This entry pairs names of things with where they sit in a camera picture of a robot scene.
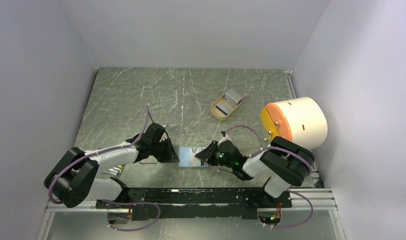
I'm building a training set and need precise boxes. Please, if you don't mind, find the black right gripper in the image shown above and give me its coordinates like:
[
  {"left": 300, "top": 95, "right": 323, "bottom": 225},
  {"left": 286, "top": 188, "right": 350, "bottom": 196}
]
[{"left": 195, "top": 140, "right": 234, "bottom": 170}]

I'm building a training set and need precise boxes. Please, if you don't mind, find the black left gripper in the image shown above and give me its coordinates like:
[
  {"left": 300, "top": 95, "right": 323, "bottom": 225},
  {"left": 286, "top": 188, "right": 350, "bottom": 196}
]
[{"left": 150, "top": 136, "right": 180, "bottom": 163}]

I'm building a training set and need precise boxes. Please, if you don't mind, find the grey card holder wallet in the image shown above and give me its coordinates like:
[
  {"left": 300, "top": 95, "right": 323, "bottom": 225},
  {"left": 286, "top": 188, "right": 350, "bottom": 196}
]
[{"left": 178, "top": 146, "right": 208, "bottom": 168}]

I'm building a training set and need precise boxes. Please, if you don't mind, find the stack of credit cards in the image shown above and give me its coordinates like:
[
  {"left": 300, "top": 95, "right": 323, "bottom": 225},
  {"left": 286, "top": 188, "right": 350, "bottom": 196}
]
[{"left": 223, "top": 88, "right": 243, "bottom": 108}]

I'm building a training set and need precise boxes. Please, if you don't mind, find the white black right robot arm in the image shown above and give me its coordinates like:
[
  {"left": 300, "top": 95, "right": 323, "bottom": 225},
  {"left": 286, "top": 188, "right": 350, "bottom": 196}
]
[{"left": 195, "top": 135, "right": 315, "bottom": 207}]

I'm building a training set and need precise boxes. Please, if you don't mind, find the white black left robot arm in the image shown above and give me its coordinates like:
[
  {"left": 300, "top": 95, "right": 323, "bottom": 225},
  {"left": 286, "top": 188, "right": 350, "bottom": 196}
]
[{"left": 43, "top": 123, "right": 179, "bottom": 208}]

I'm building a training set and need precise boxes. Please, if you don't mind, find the loose card in tray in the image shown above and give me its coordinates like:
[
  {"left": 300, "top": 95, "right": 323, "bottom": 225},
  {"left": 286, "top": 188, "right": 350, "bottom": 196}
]
[{"left": 215, "top": 101, "right": 233, "bottom": 116}]

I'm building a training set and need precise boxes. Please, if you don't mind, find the beige oval tray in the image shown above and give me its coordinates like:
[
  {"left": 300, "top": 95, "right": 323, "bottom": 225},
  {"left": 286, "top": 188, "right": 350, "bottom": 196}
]
[{"left": 210, "top": 89, "right": 244, "bottom": 121}]

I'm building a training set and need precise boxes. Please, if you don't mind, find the pack of coloured markers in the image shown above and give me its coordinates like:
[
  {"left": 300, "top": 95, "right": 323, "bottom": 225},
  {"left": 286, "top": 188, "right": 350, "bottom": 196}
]
[{"left": 102, "top": 165, "right": 124, "bottom": 177}]

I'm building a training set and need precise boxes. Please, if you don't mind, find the cream cylinder orange lid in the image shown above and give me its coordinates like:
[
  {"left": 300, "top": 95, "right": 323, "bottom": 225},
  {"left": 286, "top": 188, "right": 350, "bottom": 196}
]
[{"left": 260, "top": 97, "right": 328, "bottom": 150}]

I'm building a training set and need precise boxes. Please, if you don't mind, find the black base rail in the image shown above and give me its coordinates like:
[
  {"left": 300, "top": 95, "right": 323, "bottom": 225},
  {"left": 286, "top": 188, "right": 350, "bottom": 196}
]
[{"left": 95, "top": 187, "right": 292, "bottom": 221}]

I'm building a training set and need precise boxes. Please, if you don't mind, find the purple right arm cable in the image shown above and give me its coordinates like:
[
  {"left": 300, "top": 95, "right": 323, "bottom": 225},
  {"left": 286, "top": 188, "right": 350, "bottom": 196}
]
[{"left": 222, "top": 125, "right": 314, "bottom": 230}]

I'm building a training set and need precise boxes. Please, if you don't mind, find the aluminium frame rail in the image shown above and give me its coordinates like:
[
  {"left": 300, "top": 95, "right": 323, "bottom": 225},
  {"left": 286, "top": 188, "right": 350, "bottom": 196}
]
[{"left": 37, "top": 187, "right": 345, "bottom": 240}]

